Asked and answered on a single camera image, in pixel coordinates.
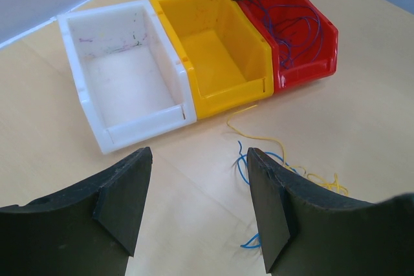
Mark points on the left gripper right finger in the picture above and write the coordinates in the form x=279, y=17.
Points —
x=306, y=229

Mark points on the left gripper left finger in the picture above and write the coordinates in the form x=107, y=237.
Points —
x=88, y=228

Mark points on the red plastic bin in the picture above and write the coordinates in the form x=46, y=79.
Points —
x=303, y=41

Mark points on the yellow plastic bin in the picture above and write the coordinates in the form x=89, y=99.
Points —
x=228, y=62

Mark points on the white plastic bin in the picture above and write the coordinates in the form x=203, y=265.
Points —
x=130, y=82

